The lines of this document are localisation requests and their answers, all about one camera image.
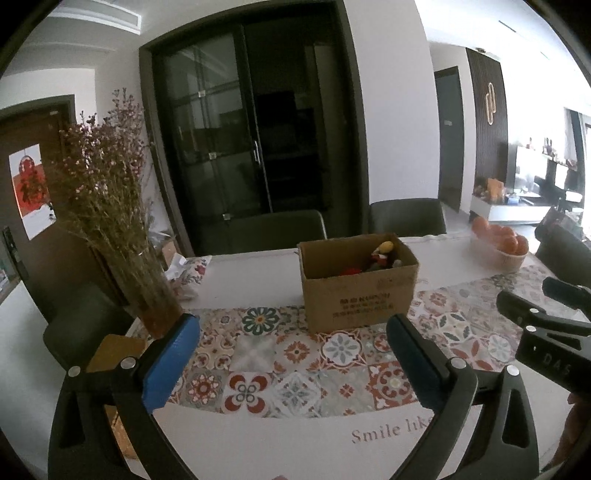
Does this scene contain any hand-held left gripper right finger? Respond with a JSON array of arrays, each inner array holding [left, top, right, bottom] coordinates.
[[385, 313, 541, 480]]

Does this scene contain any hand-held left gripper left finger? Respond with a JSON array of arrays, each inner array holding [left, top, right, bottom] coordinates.
[[46, 313, 204, 480]]

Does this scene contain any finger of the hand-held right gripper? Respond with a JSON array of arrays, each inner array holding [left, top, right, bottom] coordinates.
[[542, 277, 591, 319], [496, 290, 591, 337]]

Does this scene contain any brown cardboard box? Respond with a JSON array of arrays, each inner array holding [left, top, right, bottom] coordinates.
[[297, 233, 420, 335]]

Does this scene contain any yellow plush toy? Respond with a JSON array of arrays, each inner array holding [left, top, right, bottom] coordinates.
[[369, 240, 397, 273]]

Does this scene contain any person's right hand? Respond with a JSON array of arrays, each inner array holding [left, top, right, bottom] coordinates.
[[566, 392, 591, 467]]

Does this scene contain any white fruit basket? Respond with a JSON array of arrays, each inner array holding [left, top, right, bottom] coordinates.
[[470, 235, 529, 273]]

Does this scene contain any yellow chair cushion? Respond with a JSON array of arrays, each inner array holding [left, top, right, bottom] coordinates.
[[85, 333, 148, 460]]

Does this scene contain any glass vase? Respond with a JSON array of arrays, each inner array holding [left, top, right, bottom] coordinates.
[[104, 244, 185, 337]]

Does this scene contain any patterned cloth bag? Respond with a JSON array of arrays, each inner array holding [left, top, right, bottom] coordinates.
[[166, 256, 213, 301]]

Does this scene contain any dark chair with yellow cushion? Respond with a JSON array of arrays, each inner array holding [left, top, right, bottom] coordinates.
[[42, 281, 134, 370]]

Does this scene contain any white television cabinet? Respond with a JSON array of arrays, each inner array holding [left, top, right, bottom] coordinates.
[[470, 189, 555, 224]]

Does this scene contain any small cardboard box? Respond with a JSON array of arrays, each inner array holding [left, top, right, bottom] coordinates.
[[157, 237, 183, 273]]

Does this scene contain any patterned tablecloth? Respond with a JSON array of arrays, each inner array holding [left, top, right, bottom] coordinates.
[[124, 233, 591, 480]]

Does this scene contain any grey door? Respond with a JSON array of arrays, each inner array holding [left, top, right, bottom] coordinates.
[[434, 66, 465, 213]]

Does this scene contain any dried flower bunch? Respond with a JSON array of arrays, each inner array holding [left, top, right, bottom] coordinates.
[[48, 88, 155, 259]]

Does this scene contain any dark glass sliding door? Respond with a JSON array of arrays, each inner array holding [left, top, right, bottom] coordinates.
[[139, 0, 370, 257]]

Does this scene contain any brown wooden door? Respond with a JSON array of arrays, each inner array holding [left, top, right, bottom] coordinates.
[[0, 95, 77, 296]]

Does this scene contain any dark slatted wall panel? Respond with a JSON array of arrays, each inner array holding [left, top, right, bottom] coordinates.
[[465, 46, 509, 195]]

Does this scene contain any red wall poster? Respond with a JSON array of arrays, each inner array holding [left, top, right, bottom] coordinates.
[[8, 143, 57, 241]]

